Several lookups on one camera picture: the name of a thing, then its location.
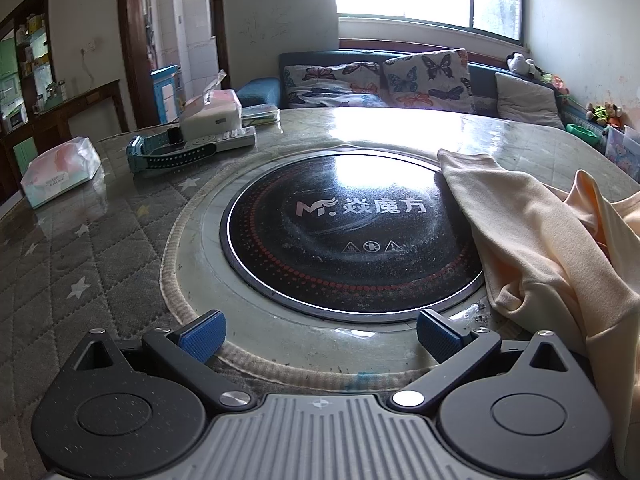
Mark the panda plush toy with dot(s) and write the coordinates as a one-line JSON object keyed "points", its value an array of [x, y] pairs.
{"points": [[520, 65]]}

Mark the wide butterfly print pillow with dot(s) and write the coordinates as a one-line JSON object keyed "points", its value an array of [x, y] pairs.
{"points": [[330, 82]]}

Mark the cream long-sleeved garment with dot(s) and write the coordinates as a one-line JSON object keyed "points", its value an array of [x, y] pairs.
{"points": [[540, 240]]}

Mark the blue smartwatch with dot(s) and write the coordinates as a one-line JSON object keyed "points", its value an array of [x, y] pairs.
{"points": [[137, 152]]}

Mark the square butterfly print pillow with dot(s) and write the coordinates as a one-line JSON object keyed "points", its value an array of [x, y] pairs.
{"points": [[430, 80]]}

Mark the white power strip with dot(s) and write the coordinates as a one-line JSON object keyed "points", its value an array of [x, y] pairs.
{"points": [[235, 137]]}

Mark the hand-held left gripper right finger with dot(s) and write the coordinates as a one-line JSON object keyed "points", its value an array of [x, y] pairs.
{"points": [[440, 337]]}

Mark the pink and white tissue pack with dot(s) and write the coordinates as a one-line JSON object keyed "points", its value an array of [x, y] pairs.
{"points": [[60, 170]]}

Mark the dark wooden door frame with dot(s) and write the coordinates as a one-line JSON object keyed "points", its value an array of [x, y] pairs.
{"points": [[134, 40]]}

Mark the clear storage box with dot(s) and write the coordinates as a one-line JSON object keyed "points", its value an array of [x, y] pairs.
{"points": [[624, 152]]}

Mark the light blue box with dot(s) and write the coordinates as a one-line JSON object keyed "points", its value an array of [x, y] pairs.
{"points": [[164, 95]]}

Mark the dark blue sofa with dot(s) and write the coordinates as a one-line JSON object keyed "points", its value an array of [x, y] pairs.
{"points": [[481, 80]]}

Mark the brown and green plush toy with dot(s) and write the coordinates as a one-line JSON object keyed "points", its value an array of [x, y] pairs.
{"points": [[604, 114]]}

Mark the wall shelf cabinet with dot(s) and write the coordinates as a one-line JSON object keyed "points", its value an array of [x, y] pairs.
{"points": [[30, 60]]}

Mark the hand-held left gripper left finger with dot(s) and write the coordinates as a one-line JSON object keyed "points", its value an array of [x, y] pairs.
{"points": [[202, 336]]}

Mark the small colourful plush toy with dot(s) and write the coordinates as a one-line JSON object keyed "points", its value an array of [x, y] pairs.
{"points": [[556, 85]]}

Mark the white tissue pack, torn wrapper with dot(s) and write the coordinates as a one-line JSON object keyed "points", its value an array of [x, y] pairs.
{"points": [[210, 115]]}

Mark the dark wooden sideboard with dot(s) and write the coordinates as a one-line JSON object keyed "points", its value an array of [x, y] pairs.
{"points": [[65, 110]]}

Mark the grey pillow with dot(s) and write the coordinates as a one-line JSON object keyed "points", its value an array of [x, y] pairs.
{"points": [[530, 102]]}

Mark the round black induction cooktop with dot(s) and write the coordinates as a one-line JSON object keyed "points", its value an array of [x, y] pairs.
{"points": [[350, 260]]}

